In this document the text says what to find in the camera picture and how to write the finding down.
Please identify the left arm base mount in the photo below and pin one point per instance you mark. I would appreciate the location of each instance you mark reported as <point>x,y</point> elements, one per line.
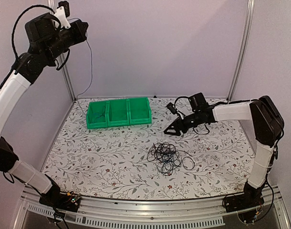
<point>54,198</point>

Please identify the left aluminium frame post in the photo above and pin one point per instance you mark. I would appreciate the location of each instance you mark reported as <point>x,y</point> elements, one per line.
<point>52,4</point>

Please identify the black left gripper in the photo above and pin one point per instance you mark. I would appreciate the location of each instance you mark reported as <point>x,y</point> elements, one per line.
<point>80,33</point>

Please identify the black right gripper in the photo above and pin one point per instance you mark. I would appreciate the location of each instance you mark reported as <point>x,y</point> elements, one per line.
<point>175,124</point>

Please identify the green three-compartment plastic bin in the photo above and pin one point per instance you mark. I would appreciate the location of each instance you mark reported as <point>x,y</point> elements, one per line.
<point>118,112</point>

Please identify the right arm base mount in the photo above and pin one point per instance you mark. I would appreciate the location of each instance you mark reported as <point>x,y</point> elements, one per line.
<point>250,200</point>

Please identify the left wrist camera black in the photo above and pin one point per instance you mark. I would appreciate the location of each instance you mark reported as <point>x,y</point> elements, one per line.
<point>66,7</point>

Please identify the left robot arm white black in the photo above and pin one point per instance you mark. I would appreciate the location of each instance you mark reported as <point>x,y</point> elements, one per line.
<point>49,35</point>

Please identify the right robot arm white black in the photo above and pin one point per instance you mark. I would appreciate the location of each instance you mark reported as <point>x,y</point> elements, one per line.
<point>267,122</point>

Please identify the floral patterned table mat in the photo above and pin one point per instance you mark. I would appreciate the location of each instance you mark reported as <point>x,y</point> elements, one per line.
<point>141,162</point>

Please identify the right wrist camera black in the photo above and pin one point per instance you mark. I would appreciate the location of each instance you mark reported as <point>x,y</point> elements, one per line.
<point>171,107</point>

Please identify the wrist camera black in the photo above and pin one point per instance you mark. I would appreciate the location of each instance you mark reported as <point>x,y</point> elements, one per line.
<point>171,107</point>
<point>66,7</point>

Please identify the front aluminium rail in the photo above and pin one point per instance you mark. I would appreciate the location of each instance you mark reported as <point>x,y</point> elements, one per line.
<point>202,213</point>

